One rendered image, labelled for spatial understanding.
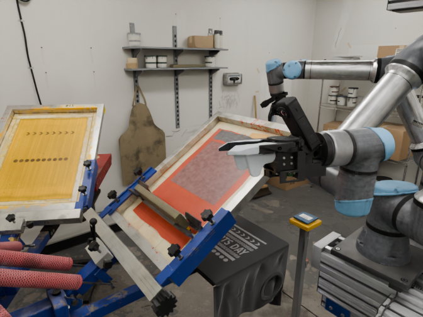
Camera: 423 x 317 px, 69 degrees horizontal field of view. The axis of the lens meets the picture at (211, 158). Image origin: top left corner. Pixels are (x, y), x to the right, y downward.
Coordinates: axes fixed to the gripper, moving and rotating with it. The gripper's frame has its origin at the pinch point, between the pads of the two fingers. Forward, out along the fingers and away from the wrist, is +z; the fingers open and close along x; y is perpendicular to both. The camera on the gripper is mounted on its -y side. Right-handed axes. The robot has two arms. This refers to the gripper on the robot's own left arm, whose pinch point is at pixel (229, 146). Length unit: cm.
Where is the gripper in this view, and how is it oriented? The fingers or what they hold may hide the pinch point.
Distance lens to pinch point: 57.2
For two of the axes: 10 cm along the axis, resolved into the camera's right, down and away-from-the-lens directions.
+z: -9.6, 0.9, -2.7
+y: 0.4, 9.8, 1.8
